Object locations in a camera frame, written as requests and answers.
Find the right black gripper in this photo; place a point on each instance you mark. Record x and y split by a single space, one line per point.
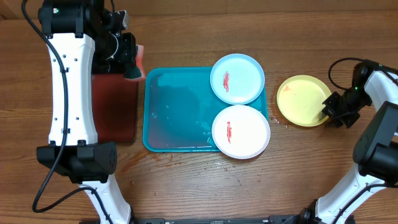
334 118

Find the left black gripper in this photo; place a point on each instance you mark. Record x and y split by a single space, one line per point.
127 58

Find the orange green scrub sponge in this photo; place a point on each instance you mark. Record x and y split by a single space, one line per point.
134 70

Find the yellow plate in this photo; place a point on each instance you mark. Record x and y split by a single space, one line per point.
300 100

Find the white plate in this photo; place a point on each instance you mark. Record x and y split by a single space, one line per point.
241 132

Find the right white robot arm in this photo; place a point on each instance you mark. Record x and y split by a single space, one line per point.
375 153

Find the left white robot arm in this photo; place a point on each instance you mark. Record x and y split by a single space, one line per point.
84 38

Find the dark red tray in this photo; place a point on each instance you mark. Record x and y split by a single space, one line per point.
115 101

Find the teal plastic tray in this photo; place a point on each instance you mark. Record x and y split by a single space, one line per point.
179 109

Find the light blue plate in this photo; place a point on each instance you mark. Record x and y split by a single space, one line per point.
237 79

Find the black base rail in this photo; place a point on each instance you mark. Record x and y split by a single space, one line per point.
273 219

